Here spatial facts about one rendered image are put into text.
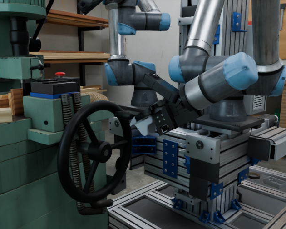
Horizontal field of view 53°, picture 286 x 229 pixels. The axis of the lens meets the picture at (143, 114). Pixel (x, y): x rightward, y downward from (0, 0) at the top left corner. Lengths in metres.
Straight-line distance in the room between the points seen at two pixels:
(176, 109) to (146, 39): 3.80
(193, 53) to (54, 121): 0.41
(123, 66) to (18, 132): 0.76
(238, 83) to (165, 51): 3.72
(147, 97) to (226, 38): 0.48
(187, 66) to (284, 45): 3.15
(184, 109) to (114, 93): 4.17
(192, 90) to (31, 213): 0.60
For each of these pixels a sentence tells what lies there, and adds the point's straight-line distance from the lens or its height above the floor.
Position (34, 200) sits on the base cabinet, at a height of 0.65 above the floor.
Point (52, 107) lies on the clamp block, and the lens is 0.79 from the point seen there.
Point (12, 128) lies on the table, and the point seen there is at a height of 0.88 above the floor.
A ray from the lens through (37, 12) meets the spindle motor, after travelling 0.99.
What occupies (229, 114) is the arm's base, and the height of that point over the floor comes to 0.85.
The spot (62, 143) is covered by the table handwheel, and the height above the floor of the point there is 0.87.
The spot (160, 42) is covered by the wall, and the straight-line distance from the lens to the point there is 4.37.
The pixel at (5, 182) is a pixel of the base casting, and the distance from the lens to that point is 0.87.
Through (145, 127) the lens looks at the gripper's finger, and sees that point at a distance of 0.77.
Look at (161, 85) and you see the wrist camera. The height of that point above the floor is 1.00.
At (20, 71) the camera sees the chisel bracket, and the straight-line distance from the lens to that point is 0.99.
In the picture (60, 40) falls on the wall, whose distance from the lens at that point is 4.30.
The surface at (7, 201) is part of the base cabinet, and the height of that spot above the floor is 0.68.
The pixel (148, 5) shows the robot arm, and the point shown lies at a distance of 1.36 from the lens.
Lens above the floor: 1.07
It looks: 11 degrees down
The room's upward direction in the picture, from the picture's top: straight up
